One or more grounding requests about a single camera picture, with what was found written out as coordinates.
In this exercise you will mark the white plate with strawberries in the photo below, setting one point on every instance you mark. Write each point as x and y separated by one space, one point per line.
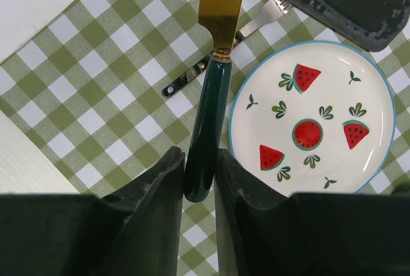
316 116

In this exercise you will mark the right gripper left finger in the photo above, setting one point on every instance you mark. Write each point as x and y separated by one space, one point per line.
132 231

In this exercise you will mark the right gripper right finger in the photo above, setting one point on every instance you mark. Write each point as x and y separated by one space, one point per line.
261 232

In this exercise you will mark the green handled knife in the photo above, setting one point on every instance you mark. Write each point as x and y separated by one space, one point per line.
220 18

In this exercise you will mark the green white checkered tablecloth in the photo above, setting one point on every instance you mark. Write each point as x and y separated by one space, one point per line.
86 90

